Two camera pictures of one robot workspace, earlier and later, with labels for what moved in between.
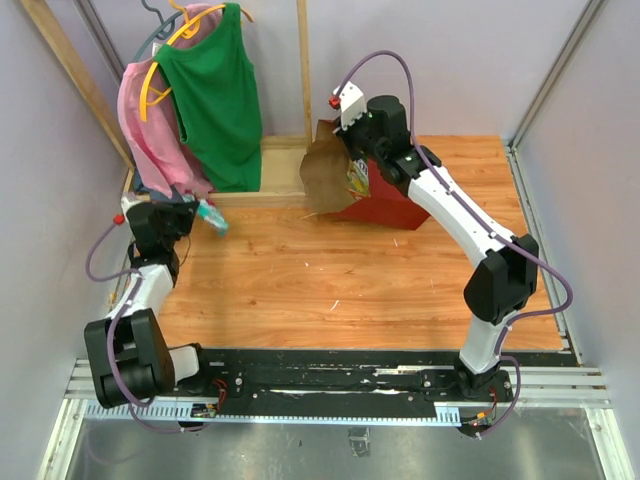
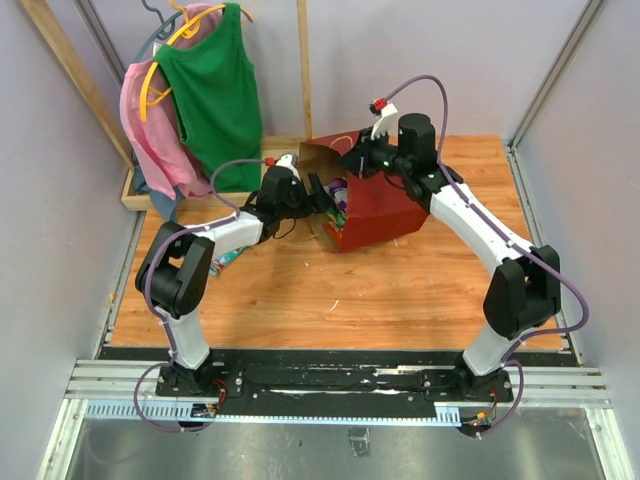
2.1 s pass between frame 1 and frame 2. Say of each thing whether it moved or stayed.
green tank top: stayed
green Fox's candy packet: moved
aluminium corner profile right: stayed
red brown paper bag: moved
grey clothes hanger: stayed
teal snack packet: moved
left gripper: moved
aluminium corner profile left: stayed
